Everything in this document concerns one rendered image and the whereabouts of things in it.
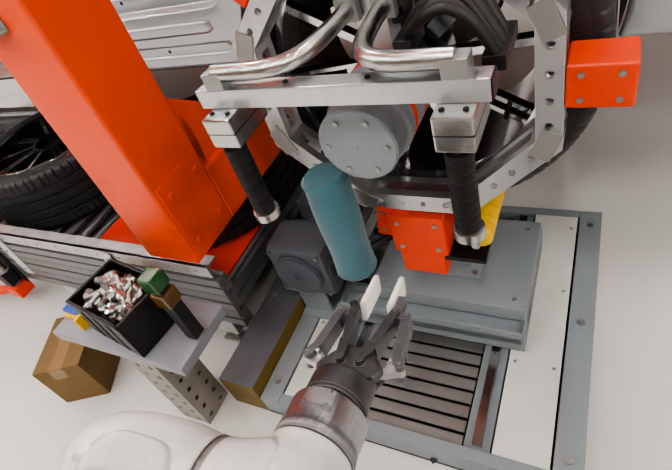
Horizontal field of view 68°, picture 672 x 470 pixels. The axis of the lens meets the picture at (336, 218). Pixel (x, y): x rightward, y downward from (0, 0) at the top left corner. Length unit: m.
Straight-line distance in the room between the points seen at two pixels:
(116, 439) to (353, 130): 0.48
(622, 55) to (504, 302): 0.69
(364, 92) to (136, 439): 0.45
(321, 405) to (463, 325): 0.83
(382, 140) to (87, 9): 0.57
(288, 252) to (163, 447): 0.83
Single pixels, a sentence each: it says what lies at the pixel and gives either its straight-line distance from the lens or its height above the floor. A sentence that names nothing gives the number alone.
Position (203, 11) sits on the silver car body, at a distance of 1.44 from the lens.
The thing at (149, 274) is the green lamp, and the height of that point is 0.66.
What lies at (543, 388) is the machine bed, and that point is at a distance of 1.34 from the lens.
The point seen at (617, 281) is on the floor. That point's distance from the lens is 1.64.
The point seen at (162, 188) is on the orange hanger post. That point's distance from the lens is 1.10.
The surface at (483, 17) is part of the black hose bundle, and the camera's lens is 0.64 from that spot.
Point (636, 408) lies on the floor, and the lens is 1.43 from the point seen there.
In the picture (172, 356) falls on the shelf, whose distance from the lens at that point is 1.17.
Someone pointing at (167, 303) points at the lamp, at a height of 0.59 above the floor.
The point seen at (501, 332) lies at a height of 0.16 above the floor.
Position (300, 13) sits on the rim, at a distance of 0.98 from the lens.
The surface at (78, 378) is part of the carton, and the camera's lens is 1.82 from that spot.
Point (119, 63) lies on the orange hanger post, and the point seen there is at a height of 0.98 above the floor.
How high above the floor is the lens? 1.26
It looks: 40 degrees down
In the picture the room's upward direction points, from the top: 21 degrees counter-clockwise
